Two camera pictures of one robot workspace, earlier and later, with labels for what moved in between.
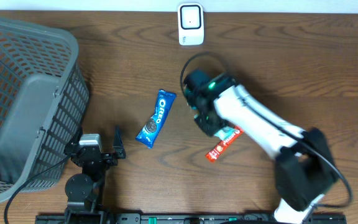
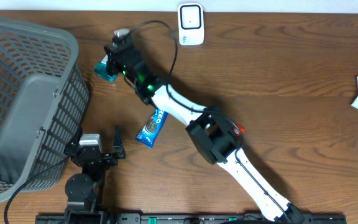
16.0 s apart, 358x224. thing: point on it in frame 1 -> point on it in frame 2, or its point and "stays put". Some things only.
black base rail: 191,219 stays put
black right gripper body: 209,124 -> 113,63
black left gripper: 110,161 stays put
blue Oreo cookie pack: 148,135 stays put
